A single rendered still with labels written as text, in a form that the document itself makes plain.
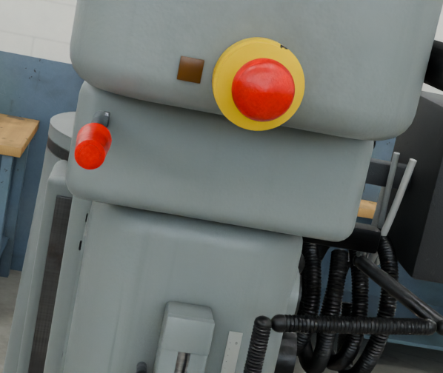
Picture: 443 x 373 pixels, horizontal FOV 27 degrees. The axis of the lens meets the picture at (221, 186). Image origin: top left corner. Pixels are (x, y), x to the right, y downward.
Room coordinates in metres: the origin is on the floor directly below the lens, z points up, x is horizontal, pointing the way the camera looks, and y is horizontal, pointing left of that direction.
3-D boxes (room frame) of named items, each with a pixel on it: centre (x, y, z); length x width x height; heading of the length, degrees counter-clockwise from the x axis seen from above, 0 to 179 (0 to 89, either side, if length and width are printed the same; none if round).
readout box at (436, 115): (1.18, -0.28, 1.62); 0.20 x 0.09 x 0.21; 7
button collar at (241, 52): (0.62, -0.01, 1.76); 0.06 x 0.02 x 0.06; 97
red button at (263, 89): (0.59, -0.01, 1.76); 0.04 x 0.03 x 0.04; 97
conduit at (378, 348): (1.13, -0.15, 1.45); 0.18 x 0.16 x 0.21; 7
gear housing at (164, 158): (0.89, 0.02, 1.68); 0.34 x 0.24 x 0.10; 7
